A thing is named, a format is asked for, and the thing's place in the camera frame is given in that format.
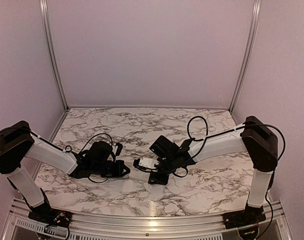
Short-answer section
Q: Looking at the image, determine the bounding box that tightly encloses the white remote control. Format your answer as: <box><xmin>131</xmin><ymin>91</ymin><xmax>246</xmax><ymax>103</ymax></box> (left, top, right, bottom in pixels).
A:
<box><xmin>128</xmin><ymin>169</ymin><xmax>150</xmax><ymax>183</ymax></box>

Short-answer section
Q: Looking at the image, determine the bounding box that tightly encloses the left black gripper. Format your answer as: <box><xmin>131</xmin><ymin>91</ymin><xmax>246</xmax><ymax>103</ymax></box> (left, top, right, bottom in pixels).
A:
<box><xmin>92</xmin><ymin>160</ymin><xmax>132</xmax><ymax>179</ymax></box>

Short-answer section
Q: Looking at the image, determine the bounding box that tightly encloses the aluminium frame post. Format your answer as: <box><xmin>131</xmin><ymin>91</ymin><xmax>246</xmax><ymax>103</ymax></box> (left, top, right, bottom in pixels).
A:
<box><xmin>39</xmin><ymin>0</ymin><xmax>69</xmax><ymax>112</ymax></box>
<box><xmin>228</xmin><ymin>0</ymin><xmax>262</xmax><ymax>115</ymax></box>

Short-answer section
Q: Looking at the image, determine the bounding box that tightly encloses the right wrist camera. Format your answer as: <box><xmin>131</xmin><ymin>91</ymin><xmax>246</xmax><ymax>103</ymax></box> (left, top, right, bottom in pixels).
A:
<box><xmin>133</xmin><ymin>157</ymin><xmax>160</xmax><ymax>171</ymax></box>

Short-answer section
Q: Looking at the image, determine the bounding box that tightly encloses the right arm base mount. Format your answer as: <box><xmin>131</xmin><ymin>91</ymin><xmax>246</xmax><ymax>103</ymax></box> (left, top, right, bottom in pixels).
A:
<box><xmin>222</xmin><ymin>204</ymin><xmax>267</xmax><ymax>229</ymax></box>

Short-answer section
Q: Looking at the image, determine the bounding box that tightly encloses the right aluminium frame post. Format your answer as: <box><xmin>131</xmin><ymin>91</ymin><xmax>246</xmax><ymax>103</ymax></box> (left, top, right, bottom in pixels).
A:
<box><xmin>228</xmin><ymin>0</ymin><xmax>262</xmax><ymax>115</ymax></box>

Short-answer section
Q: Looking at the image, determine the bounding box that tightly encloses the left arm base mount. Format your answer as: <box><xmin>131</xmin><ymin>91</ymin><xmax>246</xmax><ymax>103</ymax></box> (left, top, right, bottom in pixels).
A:
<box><xmin>28</xmin><ymin>197</ymin><xmax>72</xmax><ymax>228</ymax></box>

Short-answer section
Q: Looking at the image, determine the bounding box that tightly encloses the front aluminium rail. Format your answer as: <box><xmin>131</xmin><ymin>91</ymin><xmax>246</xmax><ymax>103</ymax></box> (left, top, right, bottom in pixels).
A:
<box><xmin>1</xmin><ymin>199</ymin><xmax>293</xmax><ymax>240</ymax></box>

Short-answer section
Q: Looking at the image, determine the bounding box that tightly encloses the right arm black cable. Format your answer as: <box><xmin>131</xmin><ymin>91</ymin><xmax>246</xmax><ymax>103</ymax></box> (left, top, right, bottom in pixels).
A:
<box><xmin>166</xmin><ymin>115</ymin><xmax>287</xmax><ymax>228</ymax></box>

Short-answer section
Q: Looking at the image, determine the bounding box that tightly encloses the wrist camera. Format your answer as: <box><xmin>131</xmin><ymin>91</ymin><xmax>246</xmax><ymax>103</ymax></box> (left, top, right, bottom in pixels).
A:
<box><xmin>114</xmin><ymin>142</ymin><xmax>123</xmax><ymax>157</ymax></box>
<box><xmin>133</xmin><ymin>157</ymin><xmax>160</xmax><ymax>171</ymax></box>

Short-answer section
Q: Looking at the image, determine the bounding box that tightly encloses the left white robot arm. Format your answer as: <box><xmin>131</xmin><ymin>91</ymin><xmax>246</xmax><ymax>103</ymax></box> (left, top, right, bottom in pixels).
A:
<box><xmin>0</xmin><ymin>120</ymin><xmax>131</xmax><ymax>223</ymax></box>

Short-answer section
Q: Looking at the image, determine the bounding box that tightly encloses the left aluminium frame post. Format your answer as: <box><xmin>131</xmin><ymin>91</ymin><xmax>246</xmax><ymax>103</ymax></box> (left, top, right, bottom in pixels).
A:
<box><xmin>39</xmin><ymin>0</ymin><xmax>69</xmax><ymax>112</ymax></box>

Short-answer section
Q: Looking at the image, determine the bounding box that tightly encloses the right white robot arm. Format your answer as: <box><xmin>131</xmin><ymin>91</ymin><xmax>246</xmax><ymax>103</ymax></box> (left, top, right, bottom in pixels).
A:
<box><xmin>148</xmin><ymin>116</ymin><xmax>279</xmax><ymax>224</ymax></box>

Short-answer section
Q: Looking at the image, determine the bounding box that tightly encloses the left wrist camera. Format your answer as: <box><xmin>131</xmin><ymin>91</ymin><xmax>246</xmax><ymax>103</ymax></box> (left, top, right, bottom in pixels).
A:
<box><xmin>114</xmin><ymin>142</ymin><xmax>123</xmax><ymax>157</ymax></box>

